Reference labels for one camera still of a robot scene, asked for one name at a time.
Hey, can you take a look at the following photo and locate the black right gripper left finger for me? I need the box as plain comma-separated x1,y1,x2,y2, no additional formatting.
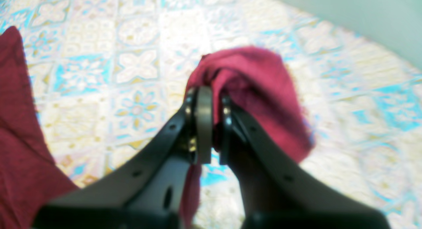
33,86,213,229

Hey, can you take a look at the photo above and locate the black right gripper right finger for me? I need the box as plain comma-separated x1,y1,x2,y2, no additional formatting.
218,95,389,229

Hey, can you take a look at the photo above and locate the maroon t-shirt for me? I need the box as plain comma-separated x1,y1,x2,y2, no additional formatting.
0,26,313,229

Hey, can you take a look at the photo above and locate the patterned tablecloth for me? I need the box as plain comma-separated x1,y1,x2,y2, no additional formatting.
1,0,422,229

